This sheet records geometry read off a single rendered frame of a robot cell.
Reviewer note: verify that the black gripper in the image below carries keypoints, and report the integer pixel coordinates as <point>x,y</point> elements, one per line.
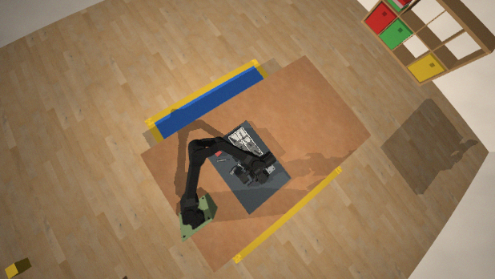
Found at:
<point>243,177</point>

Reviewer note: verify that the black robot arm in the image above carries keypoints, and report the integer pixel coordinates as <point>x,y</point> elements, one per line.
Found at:
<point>198,153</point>

